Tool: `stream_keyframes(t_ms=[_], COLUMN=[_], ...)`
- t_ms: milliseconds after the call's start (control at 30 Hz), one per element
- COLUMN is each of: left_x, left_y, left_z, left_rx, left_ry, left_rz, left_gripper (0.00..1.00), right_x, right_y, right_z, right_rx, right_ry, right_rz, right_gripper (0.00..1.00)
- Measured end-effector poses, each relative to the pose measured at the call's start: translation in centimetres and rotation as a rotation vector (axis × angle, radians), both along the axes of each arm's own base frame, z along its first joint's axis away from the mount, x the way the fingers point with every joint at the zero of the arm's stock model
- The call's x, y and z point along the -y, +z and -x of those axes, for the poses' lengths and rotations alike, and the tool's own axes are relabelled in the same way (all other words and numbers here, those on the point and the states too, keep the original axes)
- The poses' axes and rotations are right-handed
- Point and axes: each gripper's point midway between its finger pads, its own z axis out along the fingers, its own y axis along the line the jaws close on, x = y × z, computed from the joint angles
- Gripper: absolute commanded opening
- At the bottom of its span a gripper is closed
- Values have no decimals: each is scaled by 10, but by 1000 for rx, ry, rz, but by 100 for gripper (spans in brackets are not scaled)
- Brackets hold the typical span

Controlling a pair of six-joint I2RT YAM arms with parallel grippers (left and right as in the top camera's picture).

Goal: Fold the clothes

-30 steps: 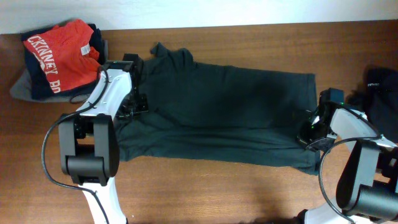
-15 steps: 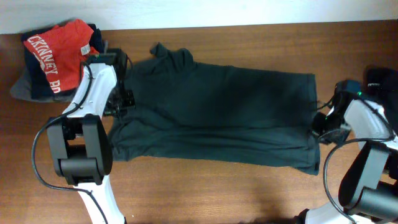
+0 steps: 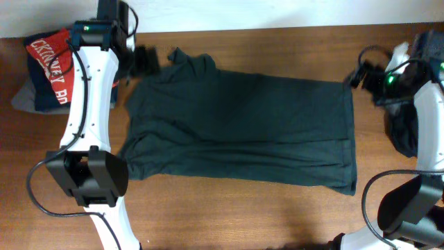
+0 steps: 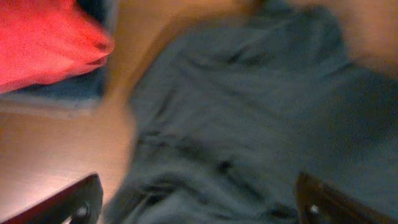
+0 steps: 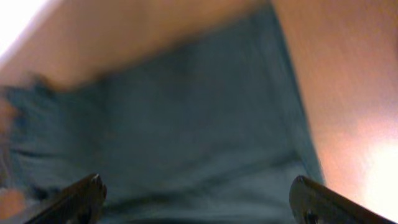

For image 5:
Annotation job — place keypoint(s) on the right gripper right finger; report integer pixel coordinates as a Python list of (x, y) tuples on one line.
[(313, 203)]

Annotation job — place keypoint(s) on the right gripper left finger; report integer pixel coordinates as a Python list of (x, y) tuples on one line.
[(80, 202)]

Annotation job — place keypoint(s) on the dark green t-shirt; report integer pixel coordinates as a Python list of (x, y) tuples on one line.
[(213, 131)]

